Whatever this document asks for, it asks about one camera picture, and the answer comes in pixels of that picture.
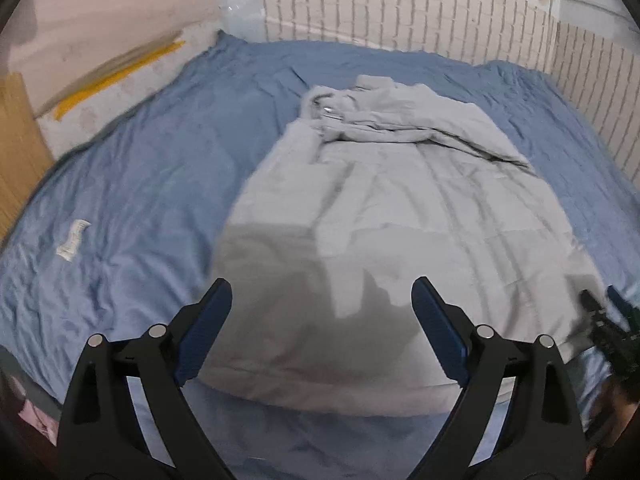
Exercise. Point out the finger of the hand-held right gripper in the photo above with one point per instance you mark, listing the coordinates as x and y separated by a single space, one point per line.
592 310
622 302

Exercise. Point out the person's right hand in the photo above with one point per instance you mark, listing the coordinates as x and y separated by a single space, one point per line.
612 415

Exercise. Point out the pink cloth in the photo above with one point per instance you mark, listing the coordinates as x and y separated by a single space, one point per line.
37 422

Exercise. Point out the blue bed sheet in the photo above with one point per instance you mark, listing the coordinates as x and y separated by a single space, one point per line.
140 185

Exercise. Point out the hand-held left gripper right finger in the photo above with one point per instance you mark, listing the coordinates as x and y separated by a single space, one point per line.
442 330

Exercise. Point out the white fabric label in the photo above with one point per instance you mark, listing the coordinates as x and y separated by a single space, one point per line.
72 240

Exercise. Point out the clear plastic sheet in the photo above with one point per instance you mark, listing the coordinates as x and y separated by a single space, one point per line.
240 0

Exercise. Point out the wooden board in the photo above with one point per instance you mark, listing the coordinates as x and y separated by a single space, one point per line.
17 160

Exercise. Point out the floral patterned mattress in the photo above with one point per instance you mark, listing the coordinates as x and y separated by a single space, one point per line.
125 85

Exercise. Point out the yellow strip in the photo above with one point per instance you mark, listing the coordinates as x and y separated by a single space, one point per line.
110 80

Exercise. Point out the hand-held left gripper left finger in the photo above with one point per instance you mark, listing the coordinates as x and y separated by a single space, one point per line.
202 337

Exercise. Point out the light grey padded jacket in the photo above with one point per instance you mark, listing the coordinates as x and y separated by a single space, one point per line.
390 240

